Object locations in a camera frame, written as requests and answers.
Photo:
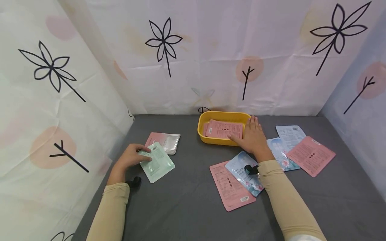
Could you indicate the white and blue packet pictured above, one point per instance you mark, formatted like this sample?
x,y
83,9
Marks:
x,y
291,134

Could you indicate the person's right ring finger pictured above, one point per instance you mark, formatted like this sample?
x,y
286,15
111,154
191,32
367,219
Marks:
x,y
258,125

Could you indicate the person's right hand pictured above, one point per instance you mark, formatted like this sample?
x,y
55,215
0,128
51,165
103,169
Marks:
x,y
254,140

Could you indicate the black wrist band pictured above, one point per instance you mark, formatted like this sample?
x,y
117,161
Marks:
x,y
134,182
251,170

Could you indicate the yellow plastic tray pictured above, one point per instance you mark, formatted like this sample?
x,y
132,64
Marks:
x,y
222,116

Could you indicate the pink face mask packet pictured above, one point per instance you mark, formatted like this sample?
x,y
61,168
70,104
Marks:
x,y
230,192
312,155
221,129

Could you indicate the person's right middle finger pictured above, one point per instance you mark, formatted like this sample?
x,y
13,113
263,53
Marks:
x,y
254,122

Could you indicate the person's right index finger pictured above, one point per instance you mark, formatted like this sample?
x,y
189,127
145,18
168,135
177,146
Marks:
x,y
249,124

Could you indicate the pink and silver packet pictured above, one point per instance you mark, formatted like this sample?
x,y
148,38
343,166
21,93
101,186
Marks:
x,y
167,142

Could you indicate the person's left hand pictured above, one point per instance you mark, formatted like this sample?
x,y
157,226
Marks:
x,y
128,159

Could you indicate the light blue flower packet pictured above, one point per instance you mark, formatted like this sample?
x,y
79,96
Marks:
x,y
241,170
280,154

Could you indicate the person's left thumb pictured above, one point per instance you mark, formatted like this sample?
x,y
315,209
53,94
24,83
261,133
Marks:
x,y
146,159

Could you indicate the person's right forearm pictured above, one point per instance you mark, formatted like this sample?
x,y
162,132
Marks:
x,y
286,201

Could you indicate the person's right little finger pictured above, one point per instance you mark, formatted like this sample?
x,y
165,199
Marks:
x,y
262,130

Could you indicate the person's right thumb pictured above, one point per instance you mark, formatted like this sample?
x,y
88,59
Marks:
x,y
235,137

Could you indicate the green face mask packet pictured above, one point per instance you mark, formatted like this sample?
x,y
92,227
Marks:
x,y
159,165

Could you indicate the person's left forearm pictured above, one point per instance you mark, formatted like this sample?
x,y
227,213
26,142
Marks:
x,y
110,211

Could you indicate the person's left index finger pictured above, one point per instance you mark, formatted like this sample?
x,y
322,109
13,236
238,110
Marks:
x,y
142,148

